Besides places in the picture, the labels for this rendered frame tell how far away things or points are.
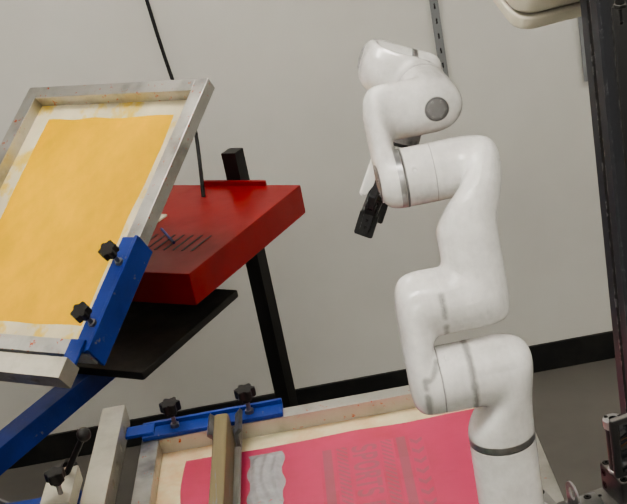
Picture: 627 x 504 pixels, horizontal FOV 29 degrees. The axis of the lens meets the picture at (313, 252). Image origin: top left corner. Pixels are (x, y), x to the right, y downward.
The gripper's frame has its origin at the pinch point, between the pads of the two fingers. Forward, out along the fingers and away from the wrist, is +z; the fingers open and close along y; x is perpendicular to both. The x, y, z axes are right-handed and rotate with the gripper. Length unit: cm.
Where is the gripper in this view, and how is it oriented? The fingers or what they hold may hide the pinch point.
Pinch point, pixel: (369, 222)
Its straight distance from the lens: 201.2
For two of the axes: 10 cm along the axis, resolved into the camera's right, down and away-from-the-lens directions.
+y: -2.4, 2.9, -9.3
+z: -2.7, 9.0, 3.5
